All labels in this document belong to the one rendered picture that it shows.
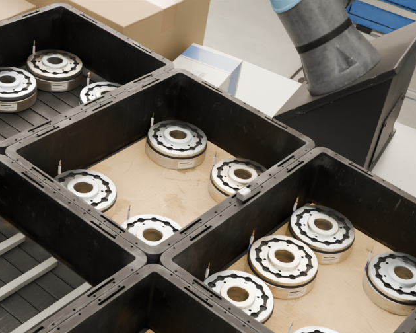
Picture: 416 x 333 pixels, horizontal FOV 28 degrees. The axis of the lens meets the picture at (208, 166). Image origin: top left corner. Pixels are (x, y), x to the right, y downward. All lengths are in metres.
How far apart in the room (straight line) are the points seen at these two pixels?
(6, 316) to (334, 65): 0.77
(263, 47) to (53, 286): 2.56
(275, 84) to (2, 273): 0.96
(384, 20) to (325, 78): 1.66
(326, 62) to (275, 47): 2.08
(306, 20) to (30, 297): 0.73
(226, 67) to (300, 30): 0.27
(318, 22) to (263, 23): 2.27
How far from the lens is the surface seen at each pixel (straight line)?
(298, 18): 1.55
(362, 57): 1.56
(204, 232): 1.12
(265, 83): 1.93
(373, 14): 3.21
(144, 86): 1.39
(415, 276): 1.25
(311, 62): 1.57
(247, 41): 3.63
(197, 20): 1.86
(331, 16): 1.56
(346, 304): 1.22
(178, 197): 1.32
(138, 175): 1.36
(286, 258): 1.23
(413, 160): 1.80
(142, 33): 1.70
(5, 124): 1.46
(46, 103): 1.51
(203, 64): 1.77
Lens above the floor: 1.66
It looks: 36 degrees down
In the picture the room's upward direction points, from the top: 11 degrees clockwise
